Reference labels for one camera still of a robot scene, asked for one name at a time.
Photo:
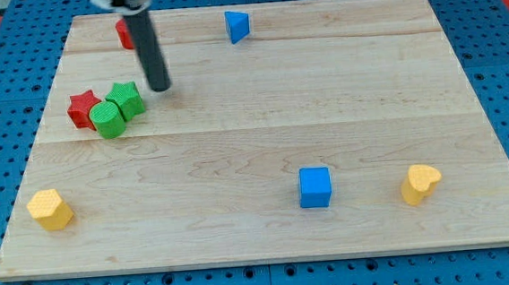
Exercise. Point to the red circle block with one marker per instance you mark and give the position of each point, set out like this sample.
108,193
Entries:
123,35

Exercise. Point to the green star block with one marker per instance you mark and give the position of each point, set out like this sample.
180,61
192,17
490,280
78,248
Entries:
127,98

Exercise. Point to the green circle block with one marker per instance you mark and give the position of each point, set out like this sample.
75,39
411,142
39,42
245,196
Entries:
107,120

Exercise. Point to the red star block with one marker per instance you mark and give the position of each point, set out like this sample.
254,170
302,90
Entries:
80,107

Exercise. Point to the wooden board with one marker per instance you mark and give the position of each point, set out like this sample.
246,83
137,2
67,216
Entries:
207,176

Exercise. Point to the blue cube block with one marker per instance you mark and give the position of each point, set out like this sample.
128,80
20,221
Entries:
315,188

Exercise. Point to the blue triangle block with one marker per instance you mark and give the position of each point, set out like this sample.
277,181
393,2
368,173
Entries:
237,25

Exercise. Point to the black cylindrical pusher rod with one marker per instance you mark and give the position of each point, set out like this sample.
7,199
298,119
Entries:
147,46

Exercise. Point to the yellow heart block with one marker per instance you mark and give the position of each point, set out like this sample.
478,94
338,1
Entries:
419,182

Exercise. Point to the yellow hexagon block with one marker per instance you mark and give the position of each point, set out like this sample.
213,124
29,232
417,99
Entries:
50,210

